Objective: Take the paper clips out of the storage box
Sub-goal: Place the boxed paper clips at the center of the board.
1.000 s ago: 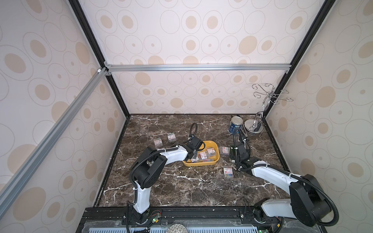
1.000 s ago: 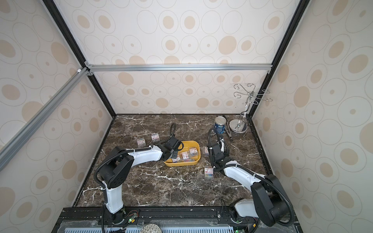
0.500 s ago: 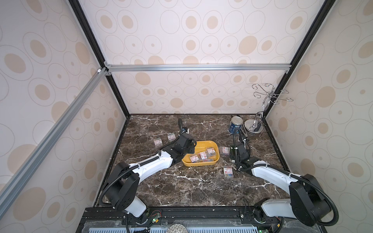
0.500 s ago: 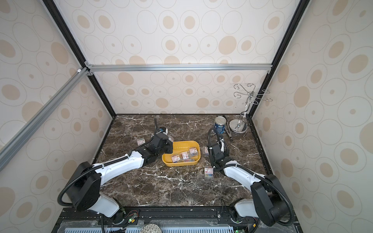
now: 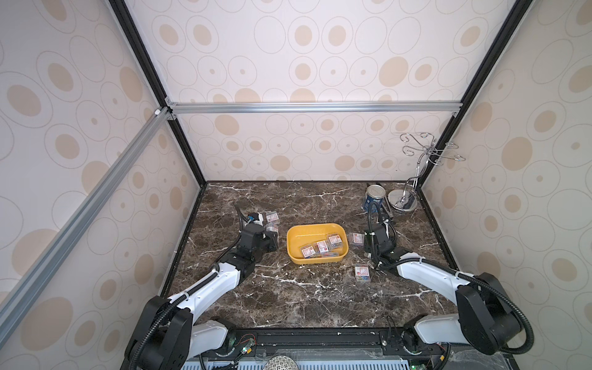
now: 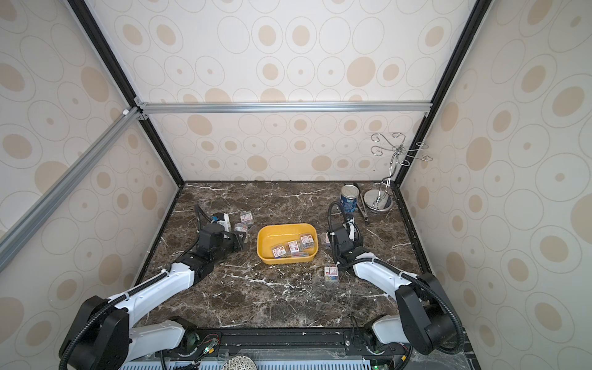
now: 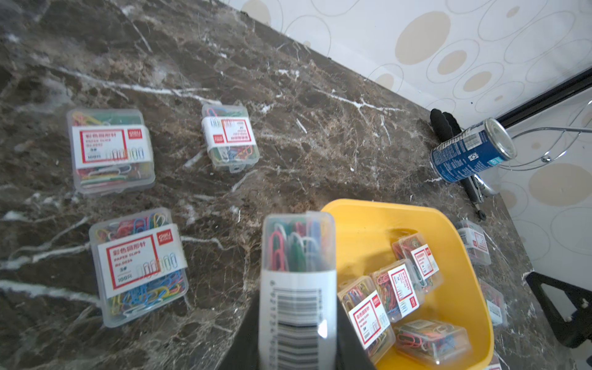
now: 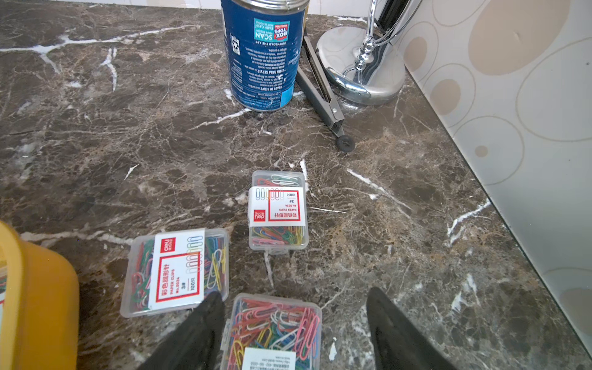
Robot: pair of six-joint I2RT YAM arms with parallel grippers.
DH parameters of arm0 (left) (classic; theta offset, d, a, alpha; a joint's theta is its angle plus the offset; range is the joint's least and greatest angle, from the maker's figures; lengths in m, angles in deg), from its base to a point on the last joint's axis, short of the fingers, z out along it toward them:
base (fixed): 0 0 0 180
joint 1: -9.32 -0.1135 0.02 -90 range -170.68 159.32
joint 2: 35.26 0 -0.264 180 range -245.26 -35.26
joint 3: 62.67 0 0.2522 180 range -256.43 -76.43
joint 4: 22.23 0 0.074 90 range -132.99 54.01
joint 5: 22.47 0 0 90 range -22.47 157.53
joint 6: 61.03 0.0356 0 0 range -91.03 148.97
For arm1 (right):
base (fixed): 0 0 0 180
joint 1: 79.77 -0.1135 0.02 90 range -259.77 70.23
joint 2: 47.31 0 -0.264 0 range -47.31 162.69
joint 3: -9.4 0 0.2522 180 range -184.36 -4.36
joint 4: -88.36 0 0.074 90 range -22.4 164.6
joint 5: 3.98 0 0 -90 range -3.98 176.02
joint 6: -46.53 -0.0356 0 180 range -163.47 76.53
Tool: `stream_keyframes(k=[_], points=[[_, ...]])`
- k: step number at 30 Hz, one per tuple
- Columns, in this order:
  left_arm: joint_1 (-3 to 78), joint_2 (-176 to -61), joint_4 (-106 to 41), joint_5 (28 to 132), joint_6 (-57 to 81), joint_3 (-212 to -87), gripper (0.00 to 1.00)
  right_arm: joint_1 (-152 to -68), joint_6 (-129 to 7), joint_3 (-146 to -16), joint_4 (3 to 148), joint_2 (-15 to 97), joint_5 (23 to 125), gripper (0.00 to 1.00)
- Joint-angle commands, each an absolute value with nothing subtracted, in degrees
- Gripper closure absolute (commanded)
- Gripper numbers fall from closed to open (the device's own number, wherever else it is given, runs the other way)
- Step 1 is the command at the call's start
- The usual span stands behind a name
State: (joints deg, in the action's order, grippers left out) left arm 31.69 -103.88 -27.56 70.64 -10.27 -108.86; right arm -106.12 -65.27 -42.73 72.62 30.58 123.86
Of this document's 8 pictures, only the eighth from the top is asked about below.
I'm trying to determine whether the clear paper clip box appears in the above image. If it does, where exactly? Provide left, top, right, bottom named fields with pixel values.
left=220, top=293, right=322, bottom=369
left=120, top=228, right=230, bottom=319
left=248, top=171, right=309, bottom=254

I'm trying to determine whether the black tool on table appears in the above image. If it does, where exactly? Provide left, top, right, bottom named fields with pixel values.
left=296, top=35, right=356, bottom=153

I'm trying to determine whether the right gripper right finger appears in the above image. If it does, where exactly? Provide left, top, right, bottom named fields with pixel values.
left=366, top=287, right=455, bottom=369

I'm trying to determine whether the yellow plastic storage tray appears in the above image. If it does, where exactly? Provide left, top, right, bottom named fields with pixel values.
left=1, top=224, right=80, bottom=369

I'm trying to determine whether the blue tin can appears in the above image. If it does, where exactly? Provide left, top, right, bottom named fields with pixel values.
left=220, top=0, right=309, bottom=112

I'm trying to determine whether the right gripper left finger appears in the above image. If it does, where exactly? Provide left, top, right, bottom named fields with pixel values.
left=140, top=292, right=225, bottom=369

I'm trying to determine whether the chrome hook stand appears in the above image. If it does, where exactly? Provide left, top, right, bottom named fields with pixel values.
left=316, top=0, right=421, bottom=106

